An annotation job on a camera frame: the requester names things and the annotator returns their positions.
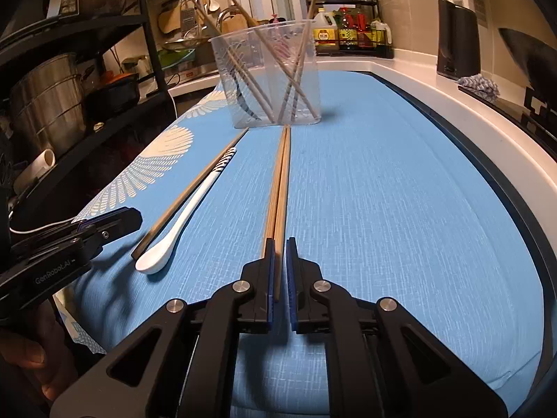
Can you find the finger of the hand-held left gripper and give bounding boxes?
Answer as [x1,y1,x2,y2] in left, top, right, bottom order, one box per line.
[9,207,143,266]
[65,212,131,231]

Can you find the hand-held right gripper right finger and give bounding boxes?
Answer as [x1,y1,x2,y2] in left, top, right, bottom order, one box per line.
[285,236,510,418]

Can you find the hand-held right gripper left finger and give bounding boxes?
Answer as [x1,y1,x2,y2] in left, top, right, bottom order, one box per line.
[50,237,276,418]

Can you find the white ceramic spoon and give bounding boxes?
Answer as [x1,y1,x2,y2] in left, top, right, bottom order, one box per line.
[136,178,218,275]

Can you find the clear plastic container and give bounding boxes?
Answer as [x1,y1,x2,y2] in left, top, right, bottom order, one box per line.
[208,20,323,129]

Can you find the person's left hand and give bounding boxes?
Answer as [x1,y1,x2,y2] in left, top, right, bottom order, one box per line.
[0,300,79,403]

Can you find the white plastic pipe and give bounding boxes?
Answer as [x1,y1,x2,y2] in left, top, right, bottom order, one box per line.
[13,148,57,192]

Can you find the blue shell-print cloth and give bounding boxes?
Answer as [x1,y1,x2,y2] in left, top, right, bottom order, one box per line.
[52,70,544,418]

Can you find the stainless steel pot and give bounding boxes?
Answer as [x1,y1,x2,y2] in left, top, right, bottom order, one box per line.
[9,52,88,162]

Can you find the black cooking pot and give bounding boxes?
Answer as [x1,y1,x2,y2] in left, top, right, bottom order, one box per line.
[85,72,142,114]

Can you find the green plastic basin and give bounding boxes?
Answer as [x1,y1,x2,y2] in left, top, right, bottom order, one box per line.
[157,48,196,70]

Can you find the black shelf rack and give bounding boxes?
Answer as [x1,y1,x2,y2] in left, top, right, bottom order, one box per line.
[0,0,214,227]

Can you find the metal colander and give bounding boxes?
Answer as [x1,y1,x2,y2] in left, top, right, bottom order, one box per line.
[163,37,212,53]

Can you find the light hanging cutting board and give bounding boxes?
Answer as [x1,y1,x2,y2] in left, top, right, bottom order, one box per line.
[157,9,183,36]

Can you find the metal grater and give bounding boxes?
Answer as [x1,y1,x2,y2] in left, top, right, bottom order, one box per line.
[180,0,197,38]

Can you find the chrome kitchen faucet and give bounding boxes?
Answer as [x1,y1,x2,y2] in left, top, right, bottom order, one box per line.
[218,6,244,27]

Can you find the yellow-label oil jug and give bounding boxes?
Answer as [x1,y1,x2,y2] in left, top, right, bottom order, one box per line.
[314,7,339,51]

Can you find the dark sauce bottle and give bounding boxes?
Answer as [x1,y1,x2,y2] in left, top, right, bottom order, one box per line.
[338,6,355,51]

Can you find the yellow cooking oil bottle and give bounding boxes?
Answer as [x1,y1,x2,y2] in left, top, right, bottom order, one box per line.
[372,20,389,48]

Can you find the red-cap sauce bottles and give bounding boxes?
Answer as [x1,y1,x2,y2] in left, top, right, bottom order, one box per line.
[353,9,372,49]

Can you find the blue and white dishcloth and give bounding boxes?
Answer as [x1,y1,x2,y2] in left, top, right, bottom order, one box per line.
[457,74,500,102]

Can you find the black glass gas stove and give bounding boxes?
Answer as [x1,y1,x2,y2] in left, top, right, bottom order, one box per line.
[457,83,557,153]

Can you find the black condiment rack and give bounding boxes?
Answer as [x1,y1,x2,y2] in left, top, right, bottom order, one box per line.
[305,0,394,59]

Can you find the black electric kettle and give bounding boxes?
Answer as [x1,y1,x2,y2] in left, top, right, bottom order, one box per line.
[436,0,481,80]

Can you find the thin white cable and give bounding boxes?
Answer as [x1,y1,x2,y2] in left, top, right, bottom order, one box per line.
[8,218,81,235]

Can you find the black wok with wooden handle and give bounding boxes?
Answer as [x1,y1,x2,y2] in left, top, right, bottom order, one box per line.
[498,27,557,96]

